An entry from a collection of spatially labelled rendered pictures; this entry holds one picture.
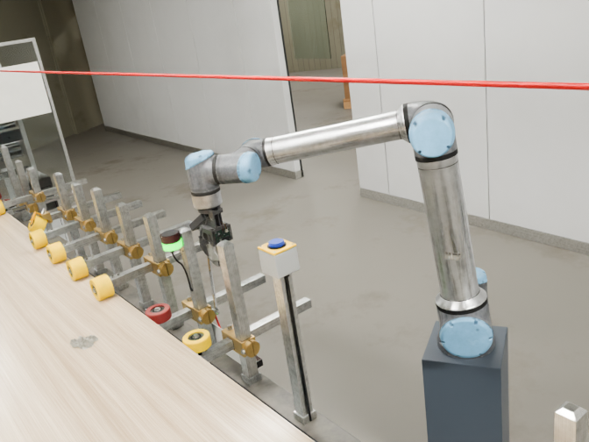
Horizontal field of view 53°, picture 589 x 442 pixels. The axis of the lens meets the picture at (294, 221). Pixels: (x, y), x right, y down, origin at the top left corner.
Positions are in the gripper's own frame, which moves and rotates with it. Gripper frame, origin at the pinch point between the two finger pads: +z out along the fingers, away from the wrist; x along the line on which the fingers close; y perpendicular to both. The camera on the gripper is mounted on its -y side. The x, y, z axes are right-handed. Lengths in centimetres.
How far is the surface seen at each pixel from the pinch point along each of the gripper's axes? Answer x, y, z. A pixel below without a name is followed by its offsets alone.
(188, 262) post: -9.5, -1.0, -3.3
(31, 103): 22, -254, -35
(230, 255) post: -7.9, 24.0, -11.9
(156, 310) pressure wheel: -21.3, -6.2, 10.2
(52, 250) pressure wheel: -31, -79, 4
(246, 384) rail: -10.3, 23.1, 30.9
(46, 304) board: -45, -45, 11
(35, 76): 29, -254, -50
